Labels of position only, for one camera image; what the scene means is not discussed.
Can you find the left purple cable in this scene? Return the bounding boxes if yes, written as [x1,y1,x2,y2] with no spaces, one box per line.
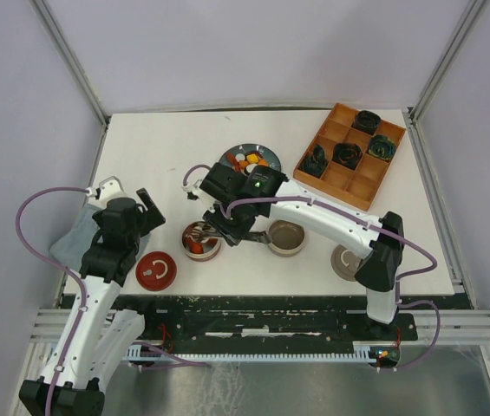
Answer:
[15,185,98,416]

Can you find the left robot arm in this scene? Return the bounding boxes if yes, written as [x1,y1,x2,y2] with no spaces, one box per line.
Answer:
[19,179,166,415]

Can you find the dark rolled napkin top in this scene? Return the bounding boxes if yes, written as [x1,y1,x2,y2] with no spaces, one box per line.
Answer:
[352,110,382,134]

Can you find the fried chicken piece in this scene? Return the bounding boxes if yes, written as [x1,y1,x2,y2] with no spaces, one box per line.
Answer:
[186,239,204,255]

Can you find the beige lunch box bowl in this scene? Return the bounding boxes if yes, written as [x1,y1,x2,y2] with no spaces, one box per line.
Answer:
[268,220,306,257]

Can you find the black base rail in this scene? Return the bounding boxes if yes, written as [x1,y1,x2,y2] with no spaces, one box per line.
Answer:
[60,294,419,348]

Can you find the blue ceramic food plate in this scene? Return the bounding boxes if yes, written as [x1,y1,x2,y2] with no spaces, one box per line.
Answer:
[219,143,281,176]

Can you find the purple cable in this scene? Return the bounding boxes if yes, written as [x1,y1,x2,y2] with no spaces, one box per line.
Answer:
[15,185,98,416]
[182,163,441,373]

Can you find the light blue cloth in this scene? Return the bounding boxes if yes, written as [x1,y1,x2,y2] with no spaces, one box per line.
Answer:
[49,198,143,282]

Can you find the red lunch box lid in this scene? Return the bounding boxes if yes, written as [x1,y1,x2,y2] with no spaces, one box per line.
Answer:
[135,251,177,292]

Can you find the green rolled napkin right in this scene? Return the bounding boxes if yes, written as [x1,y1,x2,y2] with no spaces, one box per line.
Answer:
[367,134,396,162]

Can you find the yellow food cube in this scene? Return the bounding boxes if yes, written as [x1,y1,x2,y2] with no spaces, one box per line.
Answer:
[246,153,259,164]

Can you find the blue rolled napkin left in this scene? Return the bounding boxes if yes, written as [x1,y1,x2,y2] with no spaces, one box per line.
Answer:
[299,145,328,179]

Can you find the left aluminium frame post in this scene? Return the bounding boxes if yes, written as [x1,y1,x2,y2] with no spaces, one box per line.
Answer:
[29,0,109,127]

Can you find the metal tongs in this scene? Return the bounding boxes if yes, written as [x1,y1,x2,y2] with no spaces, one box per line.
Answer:
[190,225,271,247]

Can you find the right aluminium frame post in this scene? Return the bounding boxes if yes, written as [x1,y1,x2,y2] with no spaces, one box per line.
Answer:
[408,0,488,125]

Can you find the red steel lunch bowl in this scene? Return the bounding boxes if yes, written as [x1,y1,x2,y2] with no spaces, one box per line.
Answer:
[181,221,221,262]

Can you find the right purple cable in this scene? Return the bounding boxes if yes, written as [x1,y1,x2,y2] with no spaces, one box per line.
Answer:
[182,163,441,373]

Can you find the white cable duct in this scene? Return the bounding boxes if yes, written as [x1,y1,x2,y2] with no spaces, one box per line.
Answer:
[123,345,376,364]

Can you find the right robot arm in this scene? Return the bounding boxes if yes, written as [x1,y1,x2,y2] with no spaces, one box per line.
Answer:
[199,163,404,339]

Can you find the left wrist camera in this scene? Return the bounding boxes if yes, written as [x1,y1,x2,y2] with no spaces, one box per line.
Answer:
[86,176,127,209]

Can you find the orange black rolled napkin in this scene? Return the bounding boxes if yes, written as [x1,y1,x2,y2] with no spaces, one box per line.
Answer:
[332,143,363,170]

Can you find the beige lunch box lid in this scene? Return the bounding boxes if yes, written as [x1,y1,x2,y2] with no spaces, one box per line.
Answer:
[330,244,361,282]

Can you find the aluminium frame post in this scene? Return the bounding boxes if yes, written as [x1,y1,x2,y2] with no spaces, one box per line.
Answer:
[408,0,488,125]
[29,0,109,127]

